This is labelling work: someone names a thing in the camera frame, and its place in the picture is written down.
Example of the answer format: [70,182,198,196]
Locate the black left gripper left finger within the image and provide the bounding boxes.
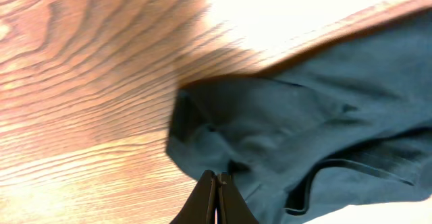
[170,170,216,224]

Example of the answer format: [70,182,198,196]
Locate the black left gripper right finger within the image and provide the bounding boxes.
[216,173,259,224]

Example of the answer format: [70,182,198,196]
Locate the black t-shirt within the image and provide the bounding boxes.
[166,9,431,223]

